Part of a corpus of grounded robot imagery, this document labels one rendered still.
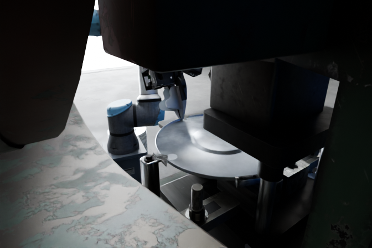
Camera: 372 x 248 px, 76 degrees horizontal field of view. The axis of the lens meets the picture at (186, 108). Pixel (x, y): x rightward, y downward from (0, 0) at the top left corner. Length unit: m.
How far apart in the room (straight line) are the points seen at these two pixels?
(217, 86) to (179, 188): 0.24
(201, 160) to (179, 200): 0.09
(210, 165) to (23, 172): 0.32
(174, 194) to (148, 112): 0.63
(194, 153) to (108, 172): 0.33
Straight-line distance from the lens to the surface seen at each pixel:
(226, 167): 0.46
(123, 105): 1.09
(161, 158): 0.47
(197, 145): 0.52
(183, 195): 0.51
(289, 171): 0.48
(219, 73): 0.40
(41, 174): 0.21
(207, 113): 0.40
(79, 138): 0.26
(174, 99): 0.62
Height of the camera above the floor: 1.04
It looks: 21 degrees down
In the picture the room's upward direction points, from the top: straight up
